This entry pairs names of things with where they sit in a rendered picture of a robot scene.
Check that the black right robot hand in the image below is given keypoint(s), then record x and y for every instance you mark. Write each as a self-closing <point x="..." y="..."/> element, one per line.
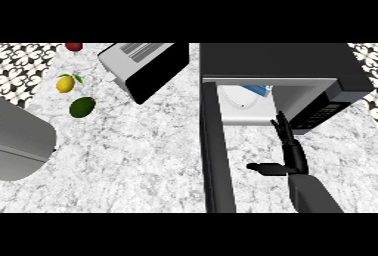
<point x="295" y="156"/>

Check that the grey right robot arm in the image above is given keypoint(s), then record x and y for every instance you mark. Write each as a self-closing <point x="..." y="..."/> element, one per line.
<point x="312" y="195"/>

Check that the dark grey microwave door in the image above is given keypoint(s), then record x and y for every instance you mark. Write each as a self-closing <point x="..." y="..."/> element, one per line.
<point x="216" y="150"/>

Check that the blue and white milk carton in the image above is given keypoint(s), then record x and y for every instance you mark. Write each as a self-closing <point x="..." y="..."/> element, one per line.
<point x="258" y="89"/>

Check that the black microwave oven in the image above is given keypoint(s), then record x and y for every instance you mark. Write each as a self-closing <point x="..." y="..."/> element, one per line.
<point x="283" y="68"/>

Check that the silver toaster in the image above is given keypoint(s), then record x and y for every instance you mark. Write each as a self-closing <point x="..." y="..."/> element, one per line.
<point x="148" y="68"/>

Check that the green avocado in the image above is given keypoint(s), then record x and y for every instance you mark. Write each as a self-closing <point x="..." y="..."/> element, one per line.
<point x="82" y="107"/>

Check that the yellow lemon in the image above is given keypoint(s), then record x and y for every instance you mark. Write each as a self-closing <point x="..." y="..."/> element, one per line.
<point x="66" y="83"/>

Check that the red apple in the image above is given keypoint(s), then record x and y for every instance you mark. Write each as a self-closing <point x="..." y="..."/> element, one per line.
<point x="75" y="46"/>

